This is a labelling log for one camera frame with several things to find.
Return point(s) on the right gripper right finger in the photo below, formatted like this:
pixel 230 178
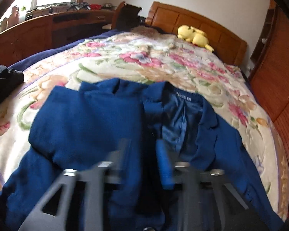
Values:
pixel 206 200

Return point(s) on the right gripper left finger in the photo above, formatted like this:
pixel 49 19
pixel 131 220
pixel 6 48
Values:
pixel 76 198

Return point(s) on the yellow plush toy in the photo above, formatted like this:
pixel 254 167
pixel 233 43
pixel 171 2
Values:
pixel 195 36

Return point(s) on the dark blue bed sheet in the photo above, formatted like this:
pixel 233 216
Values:
pixel 29 61

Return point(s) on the black cloth on bed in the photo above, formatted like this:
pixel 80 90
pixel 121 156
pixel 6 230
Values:
pixel 10 79

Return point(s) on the red bowl on desk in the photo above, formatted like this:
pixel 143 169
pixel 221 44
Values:
pixel 95 7

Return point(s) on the blue suit jacket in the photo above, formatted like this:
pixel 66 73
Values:
pixel 76 129

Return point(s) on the louvered wooden wardrobe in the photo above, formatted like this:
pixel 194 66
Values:
pixel 270 77

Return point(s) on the wooden desk cabinet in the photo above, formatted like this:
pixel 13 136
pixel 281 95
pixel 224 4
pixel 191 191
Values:
pixel 50 32

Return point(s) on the floral bed blanket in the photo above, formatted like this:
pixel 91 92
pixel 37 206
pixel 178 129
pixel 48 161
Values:
pixel 145 56

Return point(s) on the wooden headboard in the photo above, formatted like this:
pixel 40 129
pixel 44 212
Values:
pixel 228 46

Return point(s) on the wooden chair with black garment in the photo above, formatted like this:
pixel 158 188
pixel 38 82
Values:
pixel 126 17

